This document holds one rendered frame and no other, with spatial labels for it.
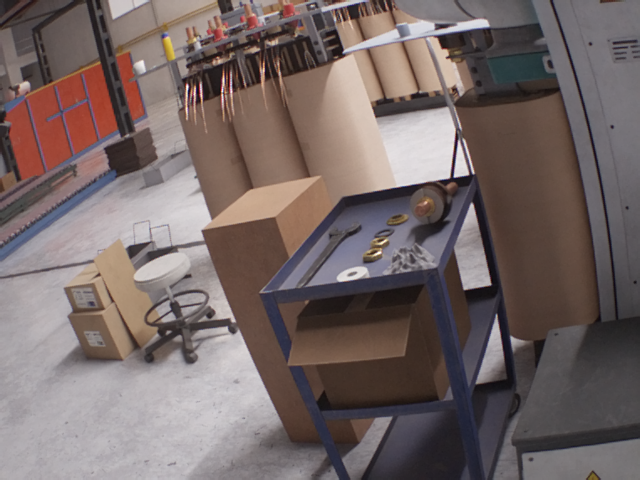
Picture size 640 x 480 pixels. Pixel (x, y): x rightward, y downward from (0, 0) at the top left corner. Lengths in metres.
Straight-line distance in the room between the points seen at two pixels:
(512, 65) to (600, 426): 0.73
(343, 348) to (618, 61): 0.95
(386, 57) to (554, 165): 5.91
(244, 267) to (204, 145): 2.41
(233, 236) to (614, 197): 1.44
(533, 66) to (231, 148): 3.58
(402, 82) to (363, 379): 6.47
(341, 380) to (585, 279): 1.02
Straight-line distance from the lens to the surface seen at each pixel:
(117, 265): 4.24
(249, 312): 2.48
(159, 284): 3.74
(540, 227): 2.34
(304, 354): 1.70
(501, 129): 2.25
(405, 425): 2.45
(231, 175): 4.76
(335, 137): 4.31
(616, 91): 1.25
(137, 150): 11.32
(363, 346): 1.64
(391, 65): 8.06
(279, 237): 2.28
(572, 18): 1.22
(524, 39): 1.35
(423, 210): 1.81
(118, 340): 4.15
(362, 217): 2.13
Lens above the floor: 1.52
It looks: 19 degrees down
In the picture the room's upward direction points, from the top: 18 degrees counter-clockwise
